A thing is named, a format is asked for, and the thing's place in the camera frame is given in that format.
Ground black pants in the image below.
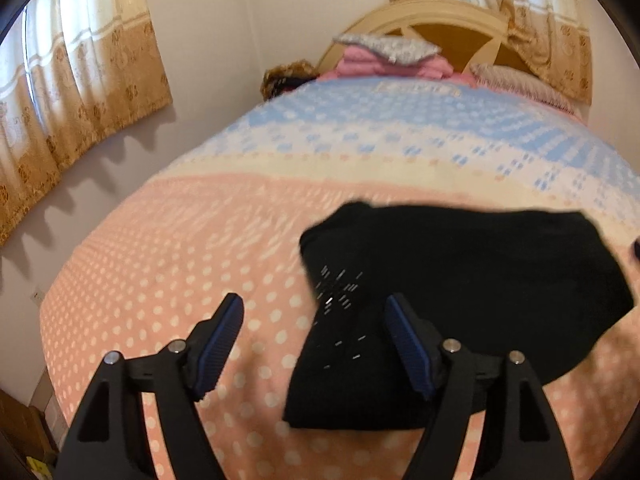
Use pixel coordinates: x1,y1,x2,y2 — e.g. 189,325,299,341
283,202,634,431

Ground brown wooden furniture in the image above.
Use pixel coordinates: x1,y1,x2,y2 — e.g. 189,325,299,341
0,391,58,479

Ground striped pink pillow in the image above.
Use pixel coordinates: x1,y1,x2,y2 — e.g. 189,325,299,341
470,64,582,117

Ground pink blue patterned bedspread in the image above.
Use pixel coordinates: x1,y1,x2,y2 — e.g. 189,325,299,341
40,78,639,479

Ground cream wooden headboard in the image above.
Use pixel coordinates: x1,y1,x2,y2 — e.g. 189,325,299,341
346,0,530,74

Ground grey patterned pillow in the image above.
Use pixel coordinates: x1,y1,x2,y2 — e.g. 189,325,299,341
334,34,442,66

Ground pink folded blanket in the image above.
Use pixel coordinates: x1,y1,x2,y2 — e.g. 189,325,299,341
319,46,476,87

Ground beige curtain left window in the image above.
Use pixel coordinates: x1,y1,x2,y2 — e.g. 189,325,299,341
1,0,172,240

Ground brown furry item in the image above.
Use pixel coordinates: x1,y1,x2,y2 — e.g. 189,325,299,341
260,60,320,102

